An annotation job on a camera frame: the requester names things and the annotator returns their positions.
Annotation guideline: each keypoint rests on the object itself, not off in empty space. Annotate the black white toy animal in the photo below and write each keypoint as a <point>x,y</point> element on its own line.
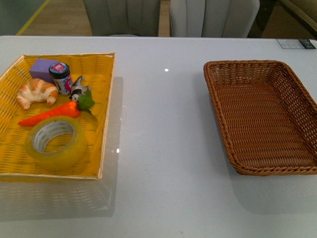
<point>78,89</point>

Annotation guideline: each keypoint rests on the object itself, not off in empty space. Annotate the clear packing tape roll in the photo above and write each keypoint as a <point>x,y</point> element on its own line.
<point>49,129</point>

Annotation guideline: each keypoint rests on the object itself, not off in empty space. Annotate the black table label sticker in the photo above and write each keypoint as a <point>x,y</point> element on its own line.
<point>296,44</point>

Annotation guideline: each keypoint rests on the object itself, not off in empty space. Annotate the purple foam block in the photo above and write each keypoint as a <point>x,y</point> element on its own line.
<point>40,69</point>

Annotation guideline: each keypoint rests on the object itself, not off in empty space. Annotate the toy croissant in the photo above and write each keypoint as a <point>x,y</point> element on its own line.
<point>35,91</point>

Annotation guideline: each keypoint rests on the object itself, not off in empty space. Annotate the right grey chair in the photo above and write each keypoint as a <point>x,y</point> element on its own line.
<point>212,18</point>

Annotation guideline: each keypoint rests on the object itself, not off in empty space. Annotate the orange toy carrot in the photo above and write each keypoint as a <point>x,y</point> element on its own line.
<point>70,109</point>

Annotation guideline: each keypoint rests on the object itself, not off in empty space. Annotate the grey chair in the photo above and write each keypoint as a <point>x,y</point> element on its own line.
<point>123,17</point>
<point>212,18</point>

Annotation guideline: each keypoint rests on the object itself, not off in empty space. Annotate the left grey chair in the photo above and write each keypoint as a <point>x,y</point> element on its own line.
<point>123,17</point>

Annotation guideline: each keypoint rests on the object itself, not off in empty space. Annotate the brown wicker basket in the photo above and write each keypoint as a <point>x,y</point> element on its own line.
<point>267,118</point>

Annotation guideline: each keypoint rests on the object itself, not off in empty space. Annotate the yellow woven basket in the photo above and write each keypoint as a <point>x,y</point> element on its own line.
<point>15,163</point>

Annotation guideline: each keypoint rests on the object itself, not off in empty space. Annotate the beige sofa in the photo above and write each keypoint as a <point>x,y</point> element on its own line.
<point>288,19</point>

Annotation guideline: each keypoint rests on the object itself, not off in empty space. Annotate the small dark jar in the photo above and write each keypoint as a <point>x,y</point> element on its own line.
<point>60,73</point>

